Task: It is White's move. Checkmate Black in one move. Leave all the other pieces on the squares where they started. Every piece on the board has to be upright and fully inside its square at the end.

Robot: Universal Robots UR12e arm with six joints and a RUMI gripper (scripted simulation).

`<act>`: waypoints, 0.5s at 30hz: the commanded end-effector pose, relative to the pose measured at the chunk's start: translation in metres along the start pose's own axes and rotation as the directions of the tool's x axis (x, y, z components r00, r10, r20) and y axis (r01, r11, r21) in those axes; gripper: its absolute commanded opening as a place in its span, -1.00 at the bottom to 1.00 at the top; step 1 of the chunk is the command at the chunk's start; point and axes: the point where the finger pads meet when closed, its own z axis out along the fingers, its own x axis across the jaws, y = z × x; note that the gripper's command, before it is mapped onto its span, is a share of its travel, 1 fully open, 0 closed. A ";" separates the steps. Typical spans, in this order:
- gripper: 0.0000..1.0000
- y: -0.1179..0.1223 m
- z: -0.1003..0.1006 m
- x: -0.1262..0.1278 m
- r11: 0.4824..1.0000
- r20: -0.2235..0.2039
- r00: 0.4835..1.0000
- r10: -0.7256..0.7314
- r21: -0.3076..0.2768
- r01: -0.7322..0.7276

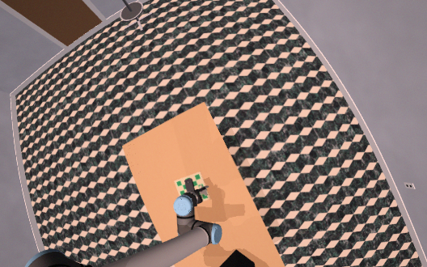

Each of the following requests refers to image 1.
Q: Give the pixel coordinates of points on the green and cream chessboard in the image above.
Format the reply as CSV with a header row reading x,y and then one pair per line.
x,y
197,180

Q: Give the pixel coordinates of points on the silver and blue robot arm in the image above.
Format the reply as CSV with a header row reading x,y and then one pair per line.
x,y
166,254

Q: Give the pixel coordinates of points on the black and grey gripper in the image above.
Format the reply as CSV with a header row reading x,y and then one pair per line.
x,y
201,191

